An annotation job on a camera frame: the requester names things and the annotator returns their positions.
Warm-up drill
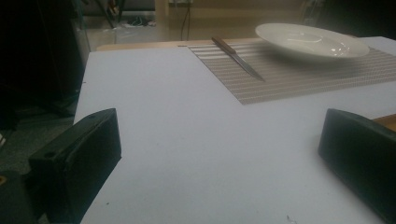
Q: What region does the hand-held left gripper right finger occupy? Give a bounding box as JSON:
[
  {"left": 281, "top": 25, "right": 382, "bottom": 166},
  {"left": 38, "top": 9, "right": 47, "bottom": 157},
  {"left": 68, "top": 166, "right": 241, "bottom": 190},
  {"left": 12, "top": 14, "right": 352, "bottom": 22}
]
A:
[{"left": 318, "top": 107, "right": 396, "bottom": 224}]

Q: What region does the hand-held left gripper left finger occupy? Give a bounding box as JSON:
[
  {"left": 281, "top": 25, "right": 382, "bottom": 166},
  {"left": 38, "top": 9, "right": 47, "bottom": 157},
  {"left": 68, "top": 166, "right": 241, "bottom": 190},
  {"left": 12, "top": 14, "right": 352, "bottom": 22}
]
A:
[{"left": 27, "top": 107, "right": 122, "bottom": 224}]

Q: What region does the wooden handled table knife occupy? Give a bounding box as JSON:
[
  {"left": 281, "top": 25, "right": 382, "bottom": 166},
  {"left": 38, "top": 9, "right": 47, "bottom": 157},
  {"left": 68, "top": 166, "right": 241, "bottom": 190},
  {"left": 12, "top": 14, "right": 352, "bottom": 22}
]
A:
[{"left": 211, "top": 35, "right": 266, "bottom": 83}]

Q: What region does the striped woven placemat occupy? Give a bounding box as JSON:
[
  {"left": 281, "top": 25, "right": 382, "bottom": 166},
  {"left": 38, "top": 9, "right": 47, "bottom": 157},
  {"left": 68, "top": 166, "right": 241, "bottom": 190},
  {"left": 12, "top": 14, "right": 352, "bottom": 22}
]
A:
[{"left": 187, "top": 37, "right": 396, "bottom": 105}]

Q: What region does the dark curtain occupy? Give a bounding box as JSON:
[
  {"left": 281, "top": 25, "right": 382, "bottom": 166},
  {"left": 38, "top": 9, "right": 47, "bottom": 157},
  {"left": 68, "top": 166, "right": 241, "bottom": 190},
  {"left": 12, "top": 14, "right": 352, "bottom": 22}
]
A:
[{"left": 0, "top": 0, "right": 87, "bottom": 132}]

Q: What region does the white ceramic plate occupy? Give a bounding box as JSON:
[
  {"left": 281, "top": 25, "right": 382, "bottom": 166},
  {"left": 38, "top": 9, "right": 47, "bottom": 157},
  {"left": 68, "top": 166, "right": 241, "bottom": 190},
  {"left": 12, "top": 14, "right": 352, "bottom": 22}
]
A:
[{"left": 254, "top": 22, "right": 371, "bottom": 61}]

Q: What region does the black cable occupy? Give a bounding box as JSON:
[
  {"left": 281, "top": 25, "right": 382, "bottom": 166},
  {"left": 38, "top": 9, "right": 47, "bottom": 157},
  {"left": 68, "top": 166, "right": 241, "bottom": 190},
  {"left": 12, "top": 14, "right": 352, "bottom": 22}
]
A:
[{"left": 180, "top": 5, "right": 191, "bottom": 41}]

